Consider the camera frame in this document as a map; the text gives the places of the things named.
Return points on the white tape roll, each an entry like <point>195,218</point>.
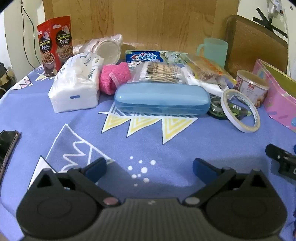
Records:
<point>240,128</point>

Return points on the clear yellow snack packet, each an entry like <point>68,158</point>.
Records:
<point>205,69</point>

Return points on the nut can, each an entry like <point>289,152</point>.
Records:
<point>252,90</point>

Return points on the green plastic mug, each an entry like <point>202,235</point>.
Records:
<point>215,51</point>

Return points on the white plastic bag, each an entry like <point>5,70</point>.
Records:
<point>208,87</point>

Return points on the toothpaste box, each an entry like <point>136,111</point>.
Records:
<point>143,56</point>

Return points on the black tape cross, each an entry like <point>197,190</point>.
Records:
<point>270,26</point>

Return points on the blue printed tablecloth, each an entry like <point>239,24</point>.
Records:
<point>69,134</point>

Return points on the red cereal box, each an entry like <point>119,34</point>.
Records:
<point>55,46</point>

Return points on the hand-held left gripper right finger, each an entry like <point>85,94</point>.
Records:
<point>203,170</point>

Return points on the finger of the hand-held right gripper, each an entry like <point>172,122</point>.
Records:
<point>285,162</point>

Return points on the pink biscuit tin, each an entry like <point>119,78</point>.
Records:
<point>277,104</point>

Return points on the cotton swab bag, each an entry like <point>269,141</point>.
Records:
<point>157,71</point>

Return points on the dark device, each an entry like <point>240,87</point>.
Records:
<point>3,71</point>

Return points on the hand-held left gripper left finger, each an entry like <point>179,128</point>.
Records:
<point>97,170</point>

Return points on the plastic-wrapped paper cups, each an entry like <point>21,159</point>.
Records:
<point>108,49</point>

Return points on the brown chair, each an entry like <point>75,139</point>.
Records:
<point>254,41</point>

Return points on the green correction tape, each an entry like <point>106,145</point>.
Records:
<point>238,110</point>

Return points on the white tissue pack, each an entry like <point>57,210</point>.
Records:
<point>74,92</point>

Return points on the black smartphone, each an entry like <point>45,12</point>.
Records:
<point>7,143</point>

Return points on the wooden wall panel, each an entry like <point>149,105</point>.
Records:
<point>150,23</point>

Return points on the blue glasses case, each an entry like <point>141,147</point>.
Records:
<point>161,97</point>

